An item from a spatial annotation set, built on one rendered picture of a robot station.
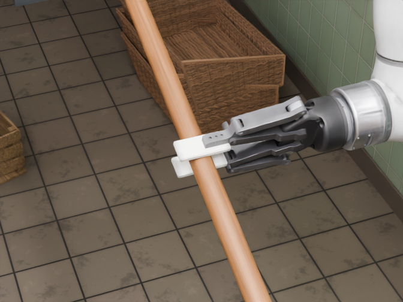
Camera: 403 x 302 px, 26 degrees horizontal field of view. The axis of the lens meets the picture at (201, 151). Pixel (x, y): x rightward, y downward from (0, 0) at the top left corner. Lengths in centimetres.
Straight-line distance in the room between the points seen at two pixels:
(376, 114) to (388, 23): 12
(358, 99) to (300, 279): 191
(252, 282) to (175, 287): 197
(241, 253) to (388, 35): 36
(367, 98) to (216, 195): 25
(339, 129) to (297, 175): 227
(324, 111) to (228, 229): 22
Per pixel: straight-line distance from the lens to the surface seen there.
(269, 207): 330
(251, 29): 368
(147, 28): 126
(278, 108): 114
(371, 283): 309
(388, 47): 120
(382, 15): 119
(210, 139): 113
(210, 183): 111
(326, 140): 118
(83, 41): 423
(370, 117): 119
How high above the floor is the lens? 228
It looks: 40 degrees down
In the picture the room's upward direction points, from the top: straight up
